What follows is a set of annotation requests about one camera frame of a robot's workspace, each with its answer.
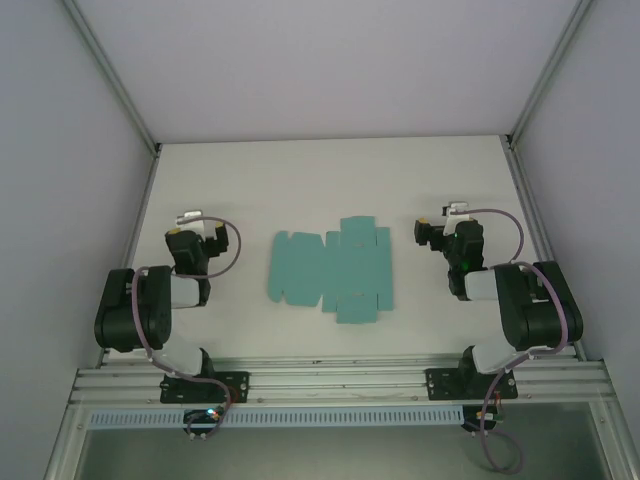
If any teal cardboard box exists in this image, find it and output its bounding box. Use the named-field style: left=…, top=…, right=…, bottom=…
left=264, top=215, right=397, bottom=327

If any small circuit board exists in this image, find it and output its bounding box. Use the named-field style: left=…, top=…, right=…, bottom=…
left=183, top=407, right=227, bottom=442
left=461, top=403, right=504, bottom=434

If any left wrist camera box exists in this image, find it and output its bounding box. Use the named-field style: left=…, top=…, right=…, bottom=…
left=174, top=209, right=207, bottom=234

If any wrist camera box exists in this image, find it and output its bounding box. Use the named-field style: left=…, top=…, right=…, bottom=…
left=441, top=201, right=470, bottom=224
left=174, top=209, right=207, bottom=234

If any aluminium table side rail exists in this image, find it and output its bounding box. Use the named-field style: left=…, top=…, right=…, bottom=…
left=45, top=143, right=162, bottom=480
left=501, top=135, right=640, bottom=480

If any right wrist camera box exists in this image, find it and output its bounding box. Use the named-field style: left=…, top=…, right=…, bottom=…
left=441, top=201, right=470, bottom=224

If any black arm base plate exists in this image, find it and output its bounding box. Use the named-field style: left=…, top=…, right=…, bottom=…
left=424, top=367, right=519, bottom=402
left=159, top=370, right=252, bottom=406

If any aluminium frame post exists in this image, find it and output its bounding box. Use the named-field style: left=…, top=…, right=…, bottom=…
left=503, top=0, right=599, bottom=151
left=61, top=0, right=162, bottom=157

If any aluminium mounting rail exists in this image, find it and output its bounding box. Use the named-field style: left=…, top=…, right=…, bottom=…
left=69, top=353, right=614, bottom=407

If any light blue slotted cable duct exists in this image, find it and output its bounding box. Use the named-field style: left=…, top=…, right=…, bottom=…
left=87, top=405, right=464, bottom=431

